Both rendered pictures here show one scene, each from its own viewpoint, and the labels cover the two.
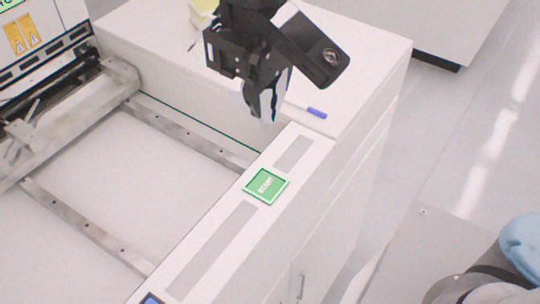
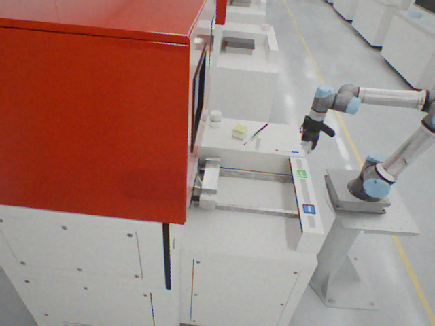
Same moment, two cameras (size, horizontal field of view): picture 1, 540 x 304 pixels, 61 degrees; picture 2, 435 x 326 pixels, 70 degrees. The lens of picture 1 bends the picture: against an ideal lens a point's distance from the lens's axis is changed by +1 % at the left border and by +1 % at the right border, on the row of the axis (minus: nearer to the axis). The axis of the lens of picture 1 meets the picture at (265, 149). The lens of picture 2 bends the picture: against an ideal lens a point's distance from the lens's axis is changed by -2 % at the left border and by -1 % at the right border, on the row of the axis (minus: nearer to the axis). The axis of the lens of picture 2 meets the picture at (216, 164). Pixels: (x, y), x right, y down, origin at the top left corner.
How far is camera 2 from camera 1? 1.26 m
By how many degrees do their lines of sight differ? 26
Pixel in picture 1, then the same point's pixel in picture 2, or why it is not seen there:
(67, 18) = not seen: hidden behind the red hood
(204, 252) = (303, 193)
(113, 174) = (236, 194)
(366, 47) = (287, 130)
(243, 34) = (312, 130)
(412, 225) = (332, 174)
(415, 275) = (342, 185)
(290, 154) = (298, 164)
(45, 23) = not seen: hidden behind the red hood
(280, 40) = (324, 129)
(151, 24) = (218, 140)
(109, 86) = (213, 166)
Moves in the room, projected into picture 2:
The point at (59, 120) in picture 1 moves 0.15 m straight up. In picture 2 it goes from (211, 181) to (213, 159)
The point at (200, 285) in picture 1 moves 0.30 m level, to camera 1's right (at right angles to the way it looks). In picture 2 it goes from (310, 199) to (351, 181)
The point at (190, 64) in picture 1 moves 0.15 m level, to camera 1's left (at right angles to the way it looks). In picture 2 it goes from (246, 149) to (223, 155)
